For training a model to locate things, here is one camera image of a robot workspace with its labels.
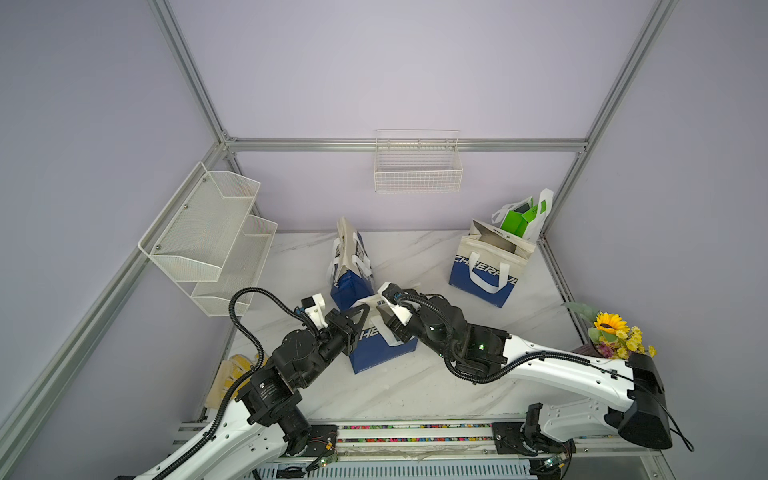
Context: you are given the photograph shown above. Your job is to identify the white mesh two-tier shelf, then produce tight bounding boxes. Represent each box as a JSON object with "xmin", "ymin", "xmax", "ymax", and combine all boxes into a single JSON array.
[{"xmin": 138, "ymin": 163, "xmax": 278, "ymax": 317}]

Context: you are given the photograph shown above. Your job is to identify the aluminium frame profiles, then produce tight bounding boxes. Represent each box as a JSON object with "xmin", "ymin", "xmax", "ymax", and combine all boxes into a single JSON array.
[{"xmin": 0, "ymin": 0, "xmax": 679, "ymax": 463}]

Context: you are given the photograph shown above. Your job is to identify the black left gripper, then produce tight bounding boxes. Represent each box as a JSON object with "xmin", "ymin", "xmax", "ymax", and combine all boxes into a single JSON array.
[{"xmin": 296, "ymin": 304, "xmax": 367, "ymax": 389}]

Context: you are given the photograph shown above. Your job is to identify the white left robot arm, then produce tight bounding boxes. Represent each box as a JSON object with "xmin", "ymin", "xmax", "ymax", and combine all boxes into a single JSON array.
[{"xmin": 142, "ymin": 298, "xmax": 370, "ymax": 479}]

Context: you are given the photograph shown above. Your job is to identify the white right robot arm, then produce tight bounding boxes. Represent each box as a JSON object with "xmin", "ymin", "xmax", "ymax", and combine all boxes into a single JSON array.
[{"xmin": 380, "ymin": 283, "xmax": 679, "ymax": 456}]

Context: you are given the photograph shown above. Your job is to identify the blue beige bag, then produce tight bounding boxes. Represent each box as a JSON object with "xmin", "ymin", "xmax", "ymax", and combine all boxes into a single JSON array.
[
  {"xmin": 449, "ymin": 220, "xmax": 536, "ymax": 308},
  {"xmin": 328, "ymin": 217, "xmax": 374, "ymax": 311},
  {"xmin": 349, "ymin": 295, "xmax": 418, "ymax": 374}
]

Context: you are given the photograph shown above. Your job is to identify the green white takeout bag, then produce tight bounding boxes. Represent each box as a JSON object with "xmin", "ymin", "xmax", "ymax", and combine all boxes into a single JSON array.
[{"xmin": 491, "ymin": 189, "xmax": 554, "ymax": 243}]

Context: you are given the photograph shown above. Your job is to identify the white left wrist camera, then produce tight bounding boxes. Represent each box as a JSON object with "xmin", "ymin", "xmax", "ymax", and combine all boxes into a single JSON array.
[{"xmin": 298, "ymin": 293, "xmax": 328, "ymax": 330}]

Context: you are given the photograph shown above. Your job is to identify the white wire wall basket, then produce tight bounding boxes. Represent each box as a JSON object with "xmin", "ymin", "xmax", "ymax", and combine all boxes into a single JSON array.
[{"xmin": 373, "ymin": 129, "xmax": 463, "ymax": 194}]

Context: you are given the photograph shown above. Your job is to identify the yellow dotted work gloves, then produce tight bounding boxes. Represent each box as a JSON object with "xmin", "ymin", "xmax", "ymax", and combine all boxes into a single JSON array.
[{"xmin": 204, "ymin": 354, "xmax": 266, "ymax": 410}]

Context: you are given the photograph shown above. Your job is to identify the sunflower bouquet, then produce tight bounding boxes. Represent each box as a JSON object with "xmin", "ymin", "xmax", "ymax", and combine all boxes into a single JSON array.
[{"xmin": 564, "ymin": 302, "xmax": 657, "ymax": 360}]

